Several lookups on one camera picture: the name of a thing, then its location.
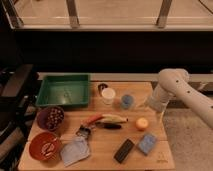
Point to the clear cup blue base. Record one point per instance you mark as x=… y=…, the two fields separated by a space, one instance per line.
x=127 y=101

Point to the white plastic cup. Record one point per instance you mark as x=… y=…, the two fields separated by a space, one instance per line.
x=108 y=95

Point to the metal binder clip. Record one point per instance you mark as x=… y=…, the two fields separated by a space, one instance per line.
x=84 y=132

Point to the blue sponge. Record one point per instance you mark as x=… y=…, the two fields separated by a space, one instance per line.
x=147 y=143

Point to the purple bowl with nuts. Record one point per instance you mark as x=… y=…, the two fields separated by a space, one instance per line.
x=50 y=118

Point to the yellow apple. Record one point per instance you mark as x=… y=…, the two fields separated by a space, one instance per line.
x=141 y=124

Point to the black rectangular block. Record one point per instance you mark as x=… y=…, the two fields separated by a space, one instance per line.
x=123 y=151

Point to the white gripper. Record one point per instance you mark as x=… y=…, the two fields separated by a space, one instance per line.
x=158 y=101

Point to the red bowl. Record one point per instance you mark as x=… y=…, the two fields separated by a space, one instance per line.
x=44 y=146

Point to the grey blue cloth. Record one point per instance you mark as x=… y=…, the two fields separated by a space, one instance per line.
x=77 y=149

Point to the yellow banana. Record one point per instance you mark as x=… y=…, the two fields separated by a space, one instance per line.
x=109 y=118

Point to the green plastic tray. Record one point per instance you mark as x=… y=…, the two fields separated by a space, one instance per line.
x=64 y=90

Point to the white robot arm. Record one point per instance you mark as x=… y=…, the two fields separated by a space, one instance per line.
x=174 y=83

